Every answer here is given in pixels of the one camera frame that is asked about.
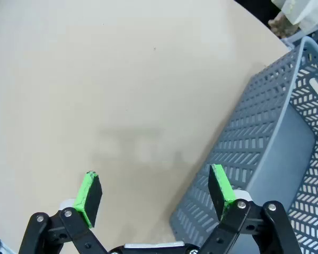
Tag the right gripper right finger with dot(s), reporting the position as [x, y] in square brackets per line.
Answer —
[218, 193]

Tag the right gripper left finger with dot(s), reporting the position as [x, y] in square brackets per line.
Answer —
[91, 195]

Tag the person's left forearm cream sleeve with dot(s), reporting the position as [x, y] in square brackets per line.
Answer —
[302, 13]

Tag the person's left hand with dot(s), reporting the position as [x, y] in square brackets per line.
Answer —
[281, 25]

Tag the grey plastic lattice basket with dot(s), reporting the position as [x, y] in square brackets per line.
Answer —
[254, 132]

